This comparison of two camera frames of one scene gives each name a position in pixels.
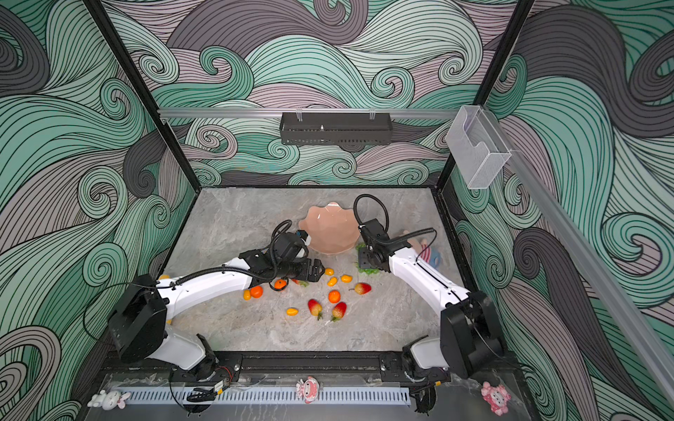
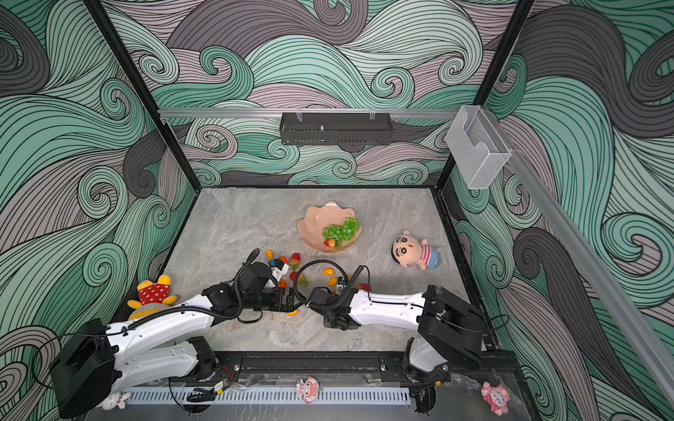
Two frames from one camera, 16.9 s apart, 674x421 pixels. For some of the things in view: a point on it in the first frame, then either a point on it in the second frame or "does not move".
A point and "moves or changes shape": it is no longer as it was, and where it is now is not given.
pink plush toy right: [497, 396] does not move
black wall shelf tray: [336, 129] does not move
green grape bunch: [364, 270] to [340, 232]
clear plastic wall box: [479, 149] does not move
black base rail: [366, 368] does not move
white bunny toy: [110, 400] does not move
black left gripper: [305, 275] to [280, 305]
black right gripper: [363, 258] to [328, 323]
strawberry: [315, 308] moves or changes shape
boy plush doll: [422, 248] does not move
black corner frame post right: [522, 12] does not move
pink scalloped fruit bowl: [332, 228] does not move
